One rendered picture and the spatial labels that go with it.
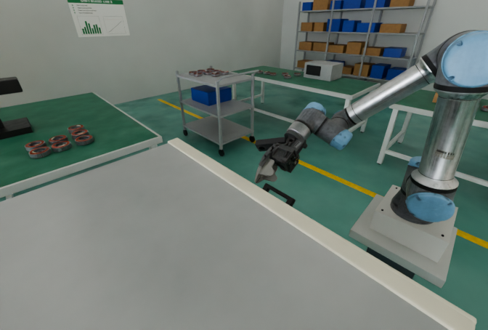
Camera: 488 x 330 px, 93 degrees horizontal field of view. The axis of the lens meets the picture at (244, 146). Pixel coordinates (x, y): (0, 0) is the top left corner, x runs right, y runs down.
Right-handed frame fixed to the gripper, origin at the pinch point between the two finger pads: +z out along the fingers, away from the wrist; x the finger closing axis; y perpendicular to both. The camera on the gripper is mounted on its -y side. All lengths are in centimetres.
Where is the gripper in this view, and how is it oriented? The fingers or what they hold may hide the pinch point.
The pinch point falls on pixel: (255, 178)
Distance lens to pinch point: 78.6
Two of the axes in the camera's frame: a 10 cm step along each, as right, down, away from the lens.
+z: -6.2, 7.3, -2.9
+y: 7.0, 3.4, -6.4
